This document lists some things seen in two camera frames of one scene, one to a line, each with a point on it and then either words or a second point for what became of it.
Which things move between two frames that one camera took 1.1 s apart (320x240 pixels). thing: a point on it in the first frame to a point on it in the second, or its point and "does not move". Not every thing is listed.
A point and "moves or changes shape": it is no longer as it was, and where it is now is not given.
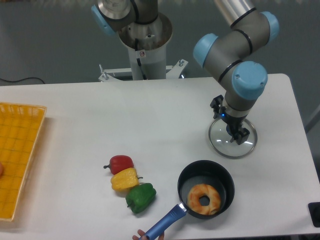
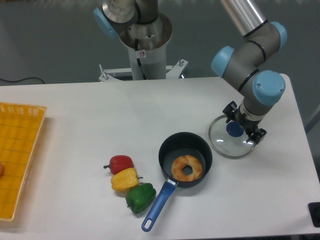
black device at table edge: [314, 210] does not move
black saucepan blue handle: [206, 188] to [172, 146]
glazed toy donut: [197, 191] to [187, 168]
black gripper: [241, 136] to [250, 126]
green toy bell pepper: [140, 197] does not move
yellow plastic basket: [20, 127] does not move
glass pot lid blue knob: [219, 140] moves or changes shape
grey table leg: [314, 119] does not move
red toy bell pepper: [118, 163] does not move
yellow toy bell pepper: [125, 180] does not move
